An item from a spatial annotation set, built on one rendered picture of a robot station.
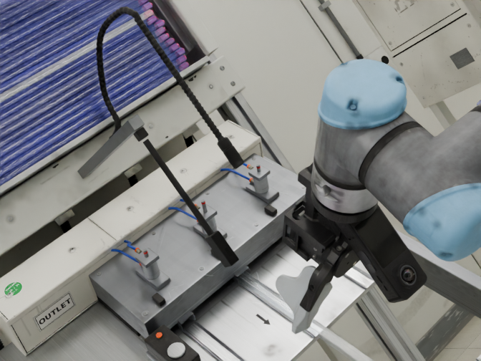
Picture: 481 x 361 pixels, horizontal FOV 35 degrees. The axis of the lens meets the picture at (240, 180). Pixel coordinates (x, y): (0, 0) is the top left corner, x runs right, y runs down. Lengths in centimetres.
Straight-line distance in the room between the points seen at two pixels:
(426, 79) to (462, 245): 144
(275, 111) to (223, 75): 177
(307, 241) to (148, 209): 38
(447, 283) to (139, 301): 44
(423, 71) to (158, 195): 107
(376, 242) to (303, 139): 229
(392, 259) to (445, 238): 18
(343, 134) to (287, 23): 255
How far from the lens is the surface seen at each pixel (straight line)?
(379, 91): 67
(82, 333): 113
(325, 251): 83
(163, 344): 102
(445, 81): 203
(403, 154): 66
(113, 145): 99
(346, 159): 69
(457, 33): 194
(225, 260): 92
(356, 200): 75
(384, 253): 81
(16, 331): 110
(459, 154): 66
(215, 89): 128
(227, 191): 118
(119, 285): 109
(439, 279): 114
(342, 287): 110
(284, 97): 310
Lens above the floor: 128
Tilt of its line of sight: 4 degrees down
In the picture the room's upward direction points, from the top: 35 degrees counter-clockwise
